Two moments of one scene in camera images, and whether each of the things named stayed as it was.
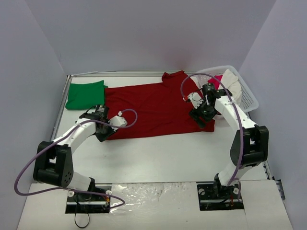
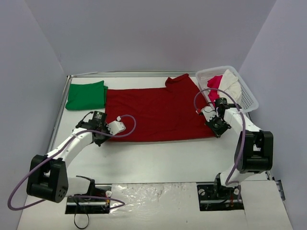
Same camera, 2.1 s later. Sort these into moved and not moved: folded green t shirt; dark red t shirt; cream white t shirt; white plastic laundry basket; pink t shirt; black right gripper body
Moved: dark red t shirt; black right gripper body
Not moved: cream white t shirt; pink t shirt; folded green t shirt; white plastic laundry basket
